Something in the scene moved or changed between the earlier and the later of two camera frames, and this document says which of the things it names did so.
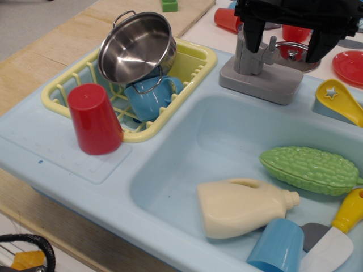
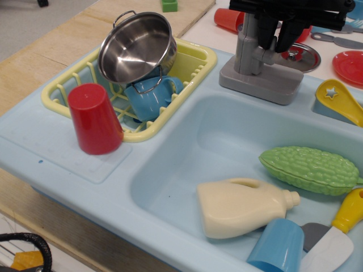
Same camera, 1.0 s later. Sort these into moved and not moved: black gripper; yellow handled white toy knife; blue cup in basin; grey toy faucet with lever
Moved: black gripper
Not moved: yellow handled white toy knife; blue cup in basin; grey toy faucet with lever
